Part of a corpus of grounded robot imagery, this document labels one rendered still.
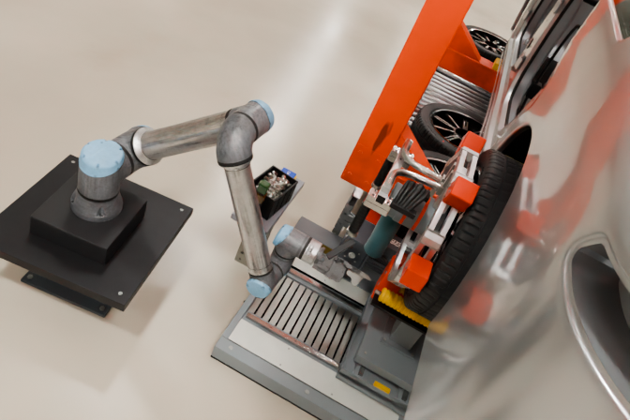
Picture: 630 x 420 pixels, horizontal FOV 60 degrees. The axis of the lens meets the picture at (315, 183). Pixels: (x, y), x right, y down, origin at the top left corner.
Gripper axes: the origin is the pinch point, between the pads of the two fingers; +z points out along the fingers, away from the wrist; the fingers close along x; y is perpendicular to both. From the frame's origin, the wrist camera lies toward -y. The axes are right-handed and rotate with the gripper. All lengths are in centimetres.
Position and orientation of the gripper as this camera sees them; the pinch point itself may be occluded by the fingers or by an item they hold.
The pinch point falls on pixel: (368, 277)
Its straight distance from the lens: 203.0
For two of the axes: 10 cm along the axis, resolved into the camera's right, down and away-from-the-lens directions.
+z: 8.7, 4.8, -0.8
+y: -4.9, 8.6, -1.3
